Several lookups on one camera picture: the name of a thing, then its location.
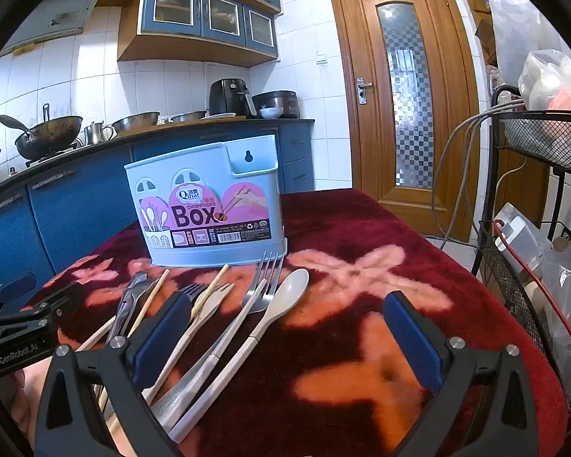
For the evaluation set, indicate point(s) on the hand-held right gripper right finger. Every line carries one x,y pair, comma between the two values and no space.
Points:
414,342

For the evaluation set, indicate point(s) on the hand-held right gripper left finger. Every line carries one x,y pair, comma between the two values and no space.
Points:
164,335

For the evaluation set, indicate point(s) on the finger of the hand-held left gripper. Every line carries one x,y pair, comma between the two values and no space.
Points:
9,288
59,301

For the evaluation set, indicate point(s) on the wooden chopstick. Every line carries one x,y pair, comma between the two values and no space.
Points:
154,290
95,335
219,278

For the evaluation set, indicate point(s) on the steel knife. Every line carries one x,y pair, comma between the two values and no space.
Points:
131,300

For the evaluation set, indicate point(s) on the small steel fork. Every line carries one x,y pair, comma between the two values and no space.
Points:
193,289

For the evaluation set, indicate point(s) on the large steel fork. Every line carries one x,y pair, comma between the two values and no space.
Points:
266,290

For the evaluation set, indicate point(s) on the light blue chopsticks box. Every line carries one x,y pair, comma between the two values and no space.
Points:
209,176

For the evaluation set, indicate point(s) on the person's left hand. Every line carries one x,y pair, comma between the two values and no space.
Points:
26,390

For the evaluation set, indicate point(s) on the blue base cabinets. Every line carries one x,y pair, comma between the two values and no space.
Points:
76,209

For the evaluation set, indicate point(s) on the red floral blanket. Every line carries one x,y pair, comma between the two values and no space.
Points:
352,247

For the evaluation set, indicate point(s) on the white power adapter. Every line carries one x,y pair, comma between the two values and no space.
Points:
518,235

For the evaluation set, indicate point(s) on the crumpled clear plastic bags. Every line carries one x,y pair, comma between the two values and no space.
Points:
566,304

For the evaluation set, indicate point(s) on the steel kettle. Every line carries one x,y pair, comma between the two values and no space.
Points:
95,134

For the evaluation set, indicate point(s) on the black countertop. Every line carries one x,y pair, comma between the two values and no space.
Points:
123,140

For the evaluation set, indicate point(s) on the steel bowls on counter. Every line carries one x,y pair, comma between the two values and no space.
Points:
135,123

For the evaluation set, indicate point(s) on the wooden door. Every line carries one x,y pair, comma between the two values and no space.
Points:
357,152

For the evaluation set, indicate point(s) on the steel bowl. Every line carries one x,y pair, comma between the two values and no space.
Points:
188,116

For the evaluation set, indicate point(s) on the white plate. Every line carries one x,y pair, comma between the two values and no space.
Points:
216,115

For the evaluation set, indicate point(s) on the black air fryer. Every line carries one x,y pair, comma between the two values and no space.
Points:
228,97

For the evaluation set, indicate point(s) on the white bowl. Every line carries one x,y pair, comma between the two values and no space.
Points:
270,113

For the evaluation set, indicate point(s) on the dark rice cooker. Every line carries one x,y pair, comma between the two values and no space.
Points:
280,101

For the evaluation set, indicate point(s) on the grey range hood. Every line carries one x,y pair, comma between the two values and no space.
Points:
62,0

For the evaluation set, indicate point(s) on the clear plastic bag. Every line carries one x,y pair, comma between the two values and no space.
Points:
552,81

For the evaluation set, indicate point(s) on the large white plastic bag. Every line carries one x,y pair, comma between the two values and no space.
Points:
518,33

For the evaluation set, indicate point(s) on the wooden shelf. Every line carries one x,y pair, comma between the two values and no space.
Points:
480,19

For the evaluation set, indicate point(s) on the blue glass-door wall cabinet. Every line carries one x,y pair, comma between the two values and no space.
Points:
145,43

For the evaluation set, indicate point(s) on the white light switch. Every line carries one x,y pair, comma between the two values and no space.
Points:
321,57

